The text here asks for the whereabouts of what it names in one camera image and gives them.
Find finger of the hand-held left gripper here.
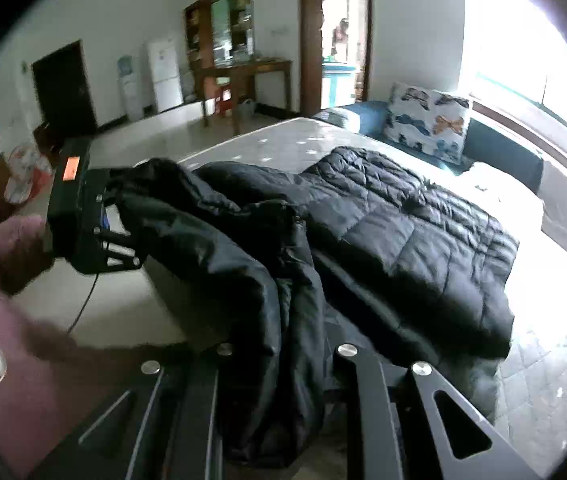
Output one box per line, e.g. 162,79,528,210
97,180,120,233
94,230,146,275

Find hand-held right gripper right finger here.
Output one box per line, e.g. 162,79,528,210
331,342,547,480

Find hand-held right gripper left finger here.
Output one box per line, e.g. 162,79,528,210
28,342,244,480

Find black puffer jacket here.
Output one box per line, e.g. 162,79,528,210
108,146,521,468

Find person's left forearm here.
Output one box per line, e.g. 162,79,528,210
0,214,56,301

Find water dispenser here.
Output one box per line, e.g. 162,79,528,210
116,55,140,122

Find dark wooden door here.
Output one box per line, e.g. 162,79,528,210
30,39,98,136

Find white refrigerator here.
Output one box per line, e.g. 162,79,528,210
144,36,185,115

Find grey star-quilted bed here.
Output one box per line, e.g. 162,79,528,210
68,116,567,478

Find red plastic stool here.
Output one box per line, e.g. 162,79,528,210
213,87,236,116

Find wooden side table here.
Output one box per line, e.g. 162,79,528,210
194,58,295,133

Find wooden display cabinet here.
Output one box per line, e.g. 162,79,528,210
183,0,256,106

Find blue and white cabinet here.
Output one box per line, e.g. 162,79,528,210
321,60,359,111

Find blue sofa bench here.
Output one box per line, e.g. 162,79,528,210
313,100,547,196

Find butterfly print pillow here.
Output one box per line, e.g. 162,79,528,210
383,82,471,165

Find green-framed window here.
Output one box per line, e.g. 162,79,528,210
463,0,567,151

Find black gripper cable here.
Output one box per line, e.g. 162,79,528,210
67,271,100,335

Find wooden door frame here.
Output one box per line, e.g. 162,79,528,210
299,0,375,118

